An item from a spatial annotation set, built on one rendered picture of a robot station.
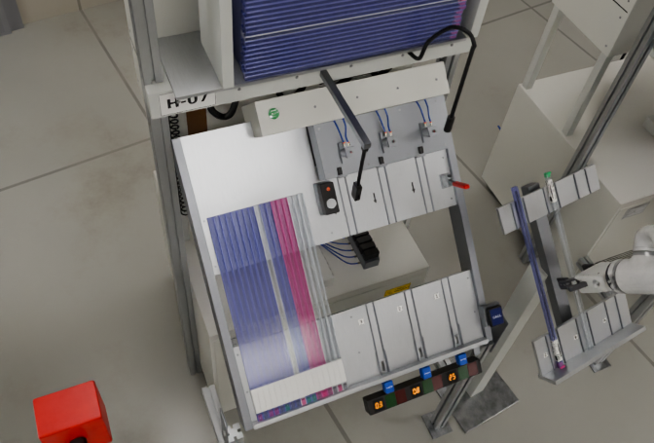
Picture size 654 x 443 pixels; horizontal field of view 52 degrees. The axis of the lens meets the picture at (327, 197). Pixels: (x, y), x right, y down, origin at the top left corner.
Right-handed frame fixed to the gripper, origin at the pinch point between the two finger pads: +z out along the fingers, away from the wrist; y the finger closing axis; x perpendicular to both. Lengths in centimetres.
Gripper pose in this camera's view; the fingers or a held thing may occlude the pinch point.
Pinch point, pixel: (574, 276)
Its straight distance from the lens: 190.8
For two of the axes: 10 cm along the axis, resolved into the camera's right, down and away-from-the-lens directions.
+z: -3.6, 1.1, 9.2
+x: -3.6, -9.3, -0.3
